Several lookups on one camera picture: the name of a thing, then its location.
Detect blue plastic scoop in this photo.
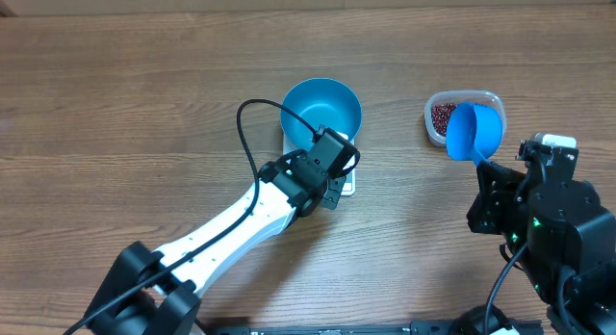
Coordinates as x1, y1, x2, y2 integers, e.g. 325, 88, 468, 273
446, 103, 503, 167

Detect blue bowl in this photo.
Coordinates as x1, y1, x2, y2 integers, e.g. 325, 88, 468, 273
280, 78, 363, 153

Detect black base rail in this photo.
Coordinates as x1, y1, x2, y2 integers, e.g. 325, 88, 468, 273
206, 317, 545, 335

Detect red beans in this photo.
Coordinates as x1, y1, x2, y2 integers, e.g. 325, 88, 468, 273
430, 103, 457, 137

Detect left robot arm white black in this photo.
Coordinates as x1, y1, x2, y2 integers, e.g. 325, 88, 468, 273
75, 127, 359, 335

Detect white kitchen scale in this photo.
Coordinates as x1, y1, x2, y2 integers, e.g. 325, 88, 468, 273
283, 132, 356, 196

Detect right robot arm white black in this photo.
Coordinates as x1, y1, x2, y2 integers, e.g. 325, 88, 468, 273
467, 157, 615, 334

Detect clear plastic container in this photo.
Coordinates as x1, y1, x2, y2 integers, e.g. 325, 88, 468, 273
423, 90, 507, 147

